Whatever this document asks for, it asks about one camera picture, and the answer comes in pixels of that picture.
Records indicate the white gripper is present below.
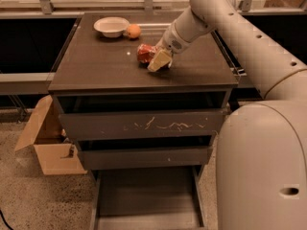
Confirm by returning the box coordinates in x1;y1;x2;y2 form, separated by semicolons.
147;22;193;72

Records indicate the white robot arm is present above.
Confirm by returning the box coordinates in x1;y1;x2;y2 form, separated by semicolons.
158;0;307;230

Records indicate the top grey drawer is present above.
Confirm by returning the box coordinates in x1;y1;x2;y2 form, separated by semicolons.
59;91;227;141

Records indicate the grey drawer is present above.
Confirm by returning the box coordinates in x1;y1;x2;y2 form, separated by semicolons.
59;91;227;141
89;166;207;230
79;135;213;171

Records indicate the dark grey drawer cabinet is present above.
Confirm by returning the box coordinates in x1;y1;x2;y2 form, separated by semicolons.
47;11;239;230

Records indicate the middle grey drawer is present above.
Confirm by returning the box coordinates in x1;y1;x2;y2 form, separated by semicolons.
79;135;213;171

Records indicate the bottom grey drawer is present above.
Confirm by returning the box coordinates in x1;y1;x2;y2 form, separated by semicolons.
89;166;207;230

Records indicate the orange fruit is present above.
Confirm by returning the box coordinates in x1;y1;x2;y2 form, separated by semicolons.
127;24;141;39

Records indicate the white bowl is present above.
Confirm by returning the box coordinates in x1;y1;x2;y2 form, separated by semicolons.
94;17;130;38

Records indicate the cardboard box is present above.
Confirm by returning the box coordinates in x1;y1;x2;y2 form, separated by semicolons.
14;95;86;175

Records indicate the black cable on floor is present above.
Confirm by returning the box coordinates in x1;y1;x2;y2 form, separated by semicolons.
0;208;14;230

